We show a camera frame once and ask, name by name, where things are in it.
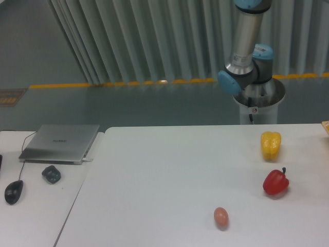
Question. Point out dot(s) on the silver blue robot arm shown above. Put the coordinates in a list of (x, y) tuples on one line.
[(240, 67)]

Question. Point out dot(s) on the wooden basket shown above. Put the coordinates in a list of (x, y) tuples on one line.
[(325, 125)]

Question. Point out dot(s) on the yellow bell pepper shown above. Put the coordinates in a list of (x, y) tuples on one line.
[(270, 145)]

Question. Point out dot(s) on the brown egg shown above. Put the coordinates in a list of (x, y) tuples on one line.
[(221, 217)]

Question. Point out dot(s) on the silver closed laptop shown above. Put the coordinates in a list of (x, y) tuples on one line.
[(60, 144)]

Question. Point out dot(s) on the small black plastic object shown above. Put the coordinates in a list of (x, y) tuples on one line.
[(51, 174)]

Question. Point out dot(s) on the red bell pepper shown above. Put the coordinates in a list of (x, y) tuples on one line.
[(276, 182)]

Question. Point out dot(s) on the black object at left edge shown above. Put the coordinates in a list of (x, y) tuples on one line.
[(1, 161)]

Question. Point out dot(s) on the black computer mouse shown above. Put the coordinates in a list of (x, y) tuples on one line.
[(13, 192)]

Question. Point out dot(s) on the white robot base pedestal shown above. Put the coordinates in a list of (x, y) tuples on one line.
[(258, 103)]

